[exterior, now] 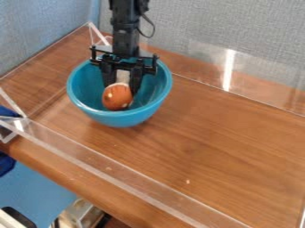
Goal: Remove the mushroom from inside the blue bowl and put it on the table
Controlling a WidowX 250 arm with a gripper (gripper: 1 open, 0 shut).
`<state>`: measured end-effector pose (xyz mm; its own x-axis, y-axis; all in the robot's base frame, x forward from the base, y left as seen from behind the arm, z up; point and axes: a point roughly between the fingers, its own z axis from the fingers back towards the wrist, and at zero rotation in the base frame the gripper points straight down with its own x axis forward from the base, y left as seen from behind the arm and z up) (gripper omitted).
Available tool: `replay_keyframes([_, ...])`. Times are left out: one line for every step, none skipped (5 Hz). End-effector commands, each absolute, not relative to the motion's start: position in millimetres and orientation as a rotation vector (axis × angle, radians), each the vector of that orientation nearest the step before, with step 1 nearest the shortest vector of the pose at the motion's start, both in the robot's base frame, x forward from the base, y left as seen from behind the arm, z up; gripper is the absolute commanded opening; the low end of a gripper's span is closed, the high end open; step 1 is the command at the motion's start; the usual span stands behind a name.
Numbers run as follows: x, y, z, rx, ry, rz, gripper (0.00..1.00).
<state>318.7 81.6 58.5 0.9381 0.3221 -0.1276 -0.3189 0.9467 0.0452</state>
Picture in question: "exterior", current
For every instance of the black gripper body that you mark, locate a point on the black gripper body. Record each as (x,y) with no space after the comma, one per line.
(103,57)

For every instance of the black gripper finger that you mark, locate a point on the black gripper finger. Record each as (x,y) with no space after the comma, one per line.
(107,73)
(135,81)

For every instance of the brown cap toy mushroom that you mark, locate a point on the brown cap toy mushroom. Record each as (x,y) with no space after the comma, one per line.
(117,94)

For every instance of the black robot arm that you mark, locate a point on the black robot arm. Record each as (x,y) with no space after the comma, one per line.
(123,55)

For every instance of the blue plastic bowl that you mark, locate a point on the blue plastic bowl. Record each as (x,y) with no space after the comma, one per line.
(84,90)

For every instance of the clear acrylic back barrier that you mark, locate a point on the clear acrylic back barrier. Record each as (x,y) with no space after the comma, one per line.
(249,39)

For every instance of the clear acrylic front barrier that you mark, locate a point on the clear acrylic front barrier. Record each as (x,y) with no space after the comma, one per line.
(169,200)

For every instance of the blue cloth object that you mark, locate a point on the blue cloth object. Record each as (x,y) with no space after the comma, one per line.
(7,162)

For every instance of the black and white object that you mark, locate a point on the black and white object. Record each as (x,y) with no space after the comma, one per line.
(11,219)

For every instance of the clear acrylic corner bracket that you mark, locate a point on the clear acrylic corner bracket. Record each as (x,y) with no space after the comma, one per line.
(99,41)

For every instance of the grey metal frame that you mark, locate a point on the grey metal frame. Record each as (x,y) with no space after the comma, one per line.
(80,215)

